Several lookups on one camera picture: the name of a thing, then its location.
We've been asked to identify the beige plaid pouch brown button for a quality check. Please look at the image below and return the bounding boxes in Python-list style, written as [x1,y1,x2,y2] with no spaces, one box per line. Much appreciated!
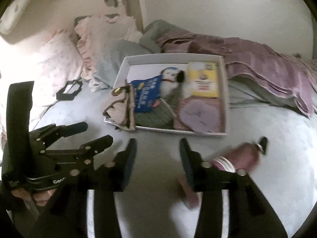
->
[102,80,136,131]

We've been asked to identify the purple pump lotion bottle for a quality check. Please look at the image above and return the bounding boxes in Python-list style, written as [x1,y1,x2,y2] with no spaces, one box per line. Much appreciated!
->
[177,136,269,210]

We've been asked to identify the green plaid pouch pink button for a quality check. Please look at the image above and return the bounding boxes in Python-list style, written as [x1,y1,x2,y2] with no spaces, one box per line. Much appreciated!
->
[134,88,181,130]

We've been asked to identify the pink glitter pouch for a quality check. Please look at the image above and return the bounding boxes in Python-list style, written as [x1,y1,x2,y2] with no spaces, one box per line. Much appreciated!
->
[174,97,225,134]

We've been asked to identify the black white plush dog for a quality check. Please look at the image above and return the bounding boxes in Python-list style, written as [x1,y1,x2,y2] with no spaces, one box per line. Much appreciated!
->
[159,67,191,98]

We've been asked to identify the yellow tissue pack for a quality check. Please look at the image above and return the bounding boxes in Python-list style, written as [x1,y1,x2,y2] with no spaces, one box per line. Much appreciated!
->
[187,62,219,98]

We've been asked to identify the person's left hand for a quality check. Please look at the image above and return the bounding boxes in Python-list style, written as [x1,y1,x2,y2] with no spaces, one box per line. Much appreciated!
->
[11,188,57,206]

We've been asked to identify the white socks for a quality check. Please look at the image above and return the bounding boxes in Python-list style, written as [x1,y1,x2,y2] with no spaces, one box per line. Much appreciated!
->
[88,77,109,93]

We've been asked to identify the pink floral pillow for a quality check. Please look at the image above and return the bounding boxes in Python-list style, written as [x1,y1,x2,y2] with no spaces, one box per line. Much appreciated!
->
[1,30,83,133]

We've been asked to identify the white shallow tray box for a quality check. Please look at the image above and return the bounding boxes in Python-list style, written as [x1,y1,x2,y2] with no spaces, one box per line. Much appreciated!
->
[103,53,229,136]

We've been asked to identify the pink ruffled pillow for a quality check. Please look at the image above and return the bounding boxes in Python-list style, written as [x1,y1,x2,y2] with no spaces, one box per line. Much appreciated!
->
[74,3,142,80]

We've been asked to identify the purple striped blanket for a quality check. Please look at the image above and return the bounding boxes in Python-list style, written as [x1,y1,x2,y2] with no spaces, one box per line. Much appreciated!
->
[156,30,316,117]

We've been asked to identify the black rectangular frame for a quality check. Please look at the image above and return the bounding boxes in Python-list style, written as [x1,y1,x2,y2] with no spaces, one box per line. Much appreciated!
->
[56,80,83,101]

